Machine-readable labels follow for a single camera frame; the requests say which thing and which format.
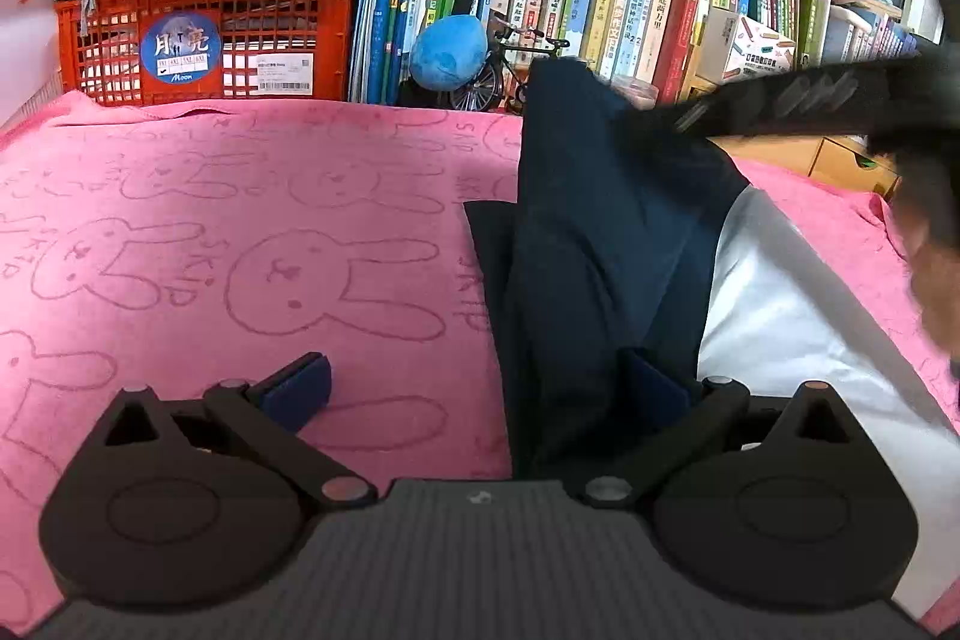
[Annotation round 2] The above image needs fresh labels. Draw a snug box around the blue plush ball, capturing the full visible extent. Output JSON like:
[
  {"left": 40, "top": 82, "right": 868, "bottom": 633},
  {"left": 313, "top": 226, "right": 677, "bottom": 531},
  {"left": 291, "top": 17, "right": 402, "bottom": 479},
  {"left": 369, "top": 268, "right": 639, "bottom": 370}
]
[{"left": 409, "top": 15, "right": 490, "bottom": 91}]

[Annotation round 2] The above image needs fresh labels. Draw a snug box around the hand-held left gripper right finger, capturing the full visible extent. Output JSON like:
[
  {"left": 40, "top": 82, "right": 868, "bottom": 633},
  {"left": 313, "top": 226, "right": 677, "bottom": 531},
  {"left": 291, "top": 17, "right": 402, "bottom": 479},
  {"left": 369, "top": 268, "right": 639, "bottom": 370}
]
[{"left": 570, "top": 347, "right": 857, "bottom": 510}]

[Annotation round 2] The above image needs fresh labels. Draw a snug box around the white box with pencil print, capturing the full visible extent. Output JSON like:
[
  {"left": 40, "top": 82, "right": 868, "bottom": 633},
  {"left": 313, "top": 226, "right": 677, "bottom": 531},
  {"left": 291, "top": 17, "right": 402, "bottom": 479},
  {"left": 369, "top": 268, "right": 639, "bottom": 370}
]
[{"left": 724, "top": 14, "right": 797, "bottom": 79}]

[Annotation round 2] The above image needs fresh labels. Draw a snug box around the red plastic crate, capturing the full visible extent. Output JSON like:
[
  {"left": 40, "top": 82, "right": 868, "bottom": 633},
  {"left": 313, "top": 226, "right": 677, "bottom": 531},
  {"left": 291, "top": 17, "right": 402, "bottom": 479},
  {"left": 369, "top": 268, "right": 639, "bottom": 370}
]
[{"left": 52, "top": 0, "right": 362, "bottom": 105}]

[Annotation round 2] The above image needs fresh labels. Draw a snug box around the wooden drawer organizer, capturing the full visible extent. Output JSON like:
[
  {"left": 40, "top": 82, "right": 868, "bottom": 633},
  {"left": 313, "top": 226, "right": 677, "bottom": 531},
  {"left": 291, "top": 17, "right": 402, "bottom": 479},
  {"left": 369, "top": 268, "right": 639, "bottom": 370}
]
[{"left": 712, "top": 131, "right": 901, "bottom": 199}]

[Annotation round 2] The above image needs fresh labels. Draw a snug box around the navy and white jacket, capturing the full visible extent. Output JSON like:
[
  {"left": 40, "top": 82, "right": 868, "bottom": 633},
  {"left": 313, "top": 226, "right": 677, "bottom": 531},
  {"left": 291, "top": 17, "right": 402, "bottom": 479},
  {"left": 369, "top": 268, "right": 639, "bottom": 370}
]
[{"left": 461, "top": 56, "right": 960, "bottom": 620}]

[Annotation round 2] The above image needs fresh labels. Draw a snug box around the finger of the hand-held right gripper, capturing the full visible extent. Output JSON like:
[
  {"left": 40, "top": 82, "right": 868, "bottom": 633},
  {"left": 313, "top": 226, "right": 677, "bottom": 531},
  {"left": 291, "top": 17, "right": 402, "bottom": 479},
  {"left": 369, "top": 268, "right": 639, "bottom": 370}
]
[{"left": 667, "top": 53, "right": 925, "bottom": 142}]

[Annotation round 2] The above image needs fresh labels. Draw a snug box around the pink bunny print towel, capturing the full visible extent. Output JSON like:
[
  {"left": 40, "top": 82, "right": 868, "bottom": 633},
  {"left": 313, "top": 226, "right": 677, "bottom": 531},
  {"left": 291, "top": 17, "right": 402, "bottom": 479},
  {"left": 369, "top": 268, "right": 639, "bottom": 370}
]
[{"left": 0, "top": 89, "right": 960, "bottom": 637}]

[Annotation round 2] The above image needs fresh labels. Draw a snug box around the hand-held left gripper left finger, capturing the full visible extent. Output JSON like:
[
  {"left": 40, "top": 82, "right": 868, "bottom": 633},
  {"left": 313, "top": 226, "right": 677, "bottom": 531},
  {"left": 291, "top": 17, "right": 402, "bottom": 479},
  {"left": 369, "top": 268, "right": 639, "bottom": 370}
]
[{"left": 97, "top": 351, "right": 377, "bottom": 510}]

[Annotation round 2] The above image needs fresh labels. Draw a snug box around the person's right hand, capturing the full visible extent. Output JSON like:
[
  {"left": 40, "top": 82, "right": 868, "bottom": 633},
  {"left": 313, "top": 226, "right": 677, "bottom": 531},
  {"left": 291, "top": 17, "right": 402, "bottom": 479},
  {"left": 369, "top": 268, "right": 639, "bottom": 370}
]
[{"left": 906, "top": 231, "right": 960, "bottom": 380}]

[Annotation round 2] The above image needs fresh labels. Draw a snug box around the miniature black bicycle model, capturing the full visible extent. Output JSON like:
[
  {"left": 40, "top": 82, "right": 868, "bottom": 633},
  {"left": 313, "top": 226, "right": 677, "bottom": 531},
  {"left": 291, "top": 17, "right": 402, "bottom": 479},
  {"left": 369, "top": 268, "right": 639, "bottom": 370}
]
[{"left": 448, "top": 8, "right": 572, "bottom": 113}]

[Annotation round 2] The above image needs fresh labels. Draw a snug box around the row of books under white shelf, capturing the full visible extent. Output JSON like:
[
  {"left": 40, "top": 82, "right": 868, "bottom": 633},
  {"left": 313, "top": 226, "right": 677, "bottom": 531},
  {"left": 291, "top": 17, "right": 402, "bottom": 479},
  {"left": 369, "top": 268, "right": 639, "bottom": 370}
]
[{"left": 480, "top": 0, "right": 710, "bottom": 103}]

